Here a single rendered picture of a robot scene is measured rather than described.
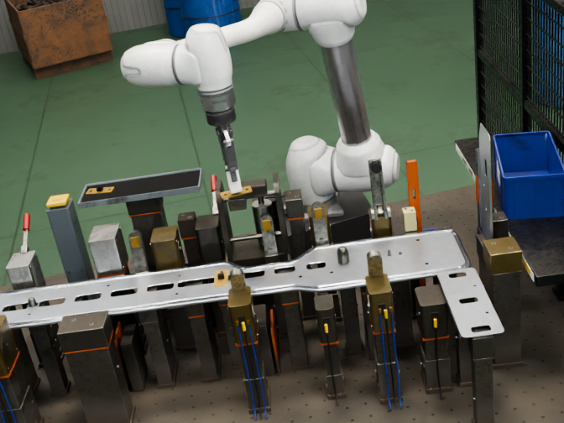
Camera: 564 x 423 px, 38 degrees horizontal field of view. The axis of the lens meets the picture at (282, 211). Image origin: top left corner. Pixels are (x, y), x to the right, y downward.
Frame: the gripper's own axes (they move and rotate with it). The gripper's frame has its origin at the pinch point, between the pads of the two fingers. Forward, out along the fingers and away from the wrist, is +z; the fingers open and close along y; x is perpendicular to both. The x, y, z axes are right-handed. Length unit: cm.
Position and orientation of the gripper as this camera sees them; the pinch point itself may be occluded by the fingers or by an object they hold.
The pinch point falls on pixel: (233, 178)
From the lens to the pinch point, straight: 217.2
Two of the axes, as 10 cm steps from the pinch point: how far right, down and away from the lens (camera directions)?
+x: 9.6, -2.4, 1.4
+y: 2.3, 4.2, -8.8
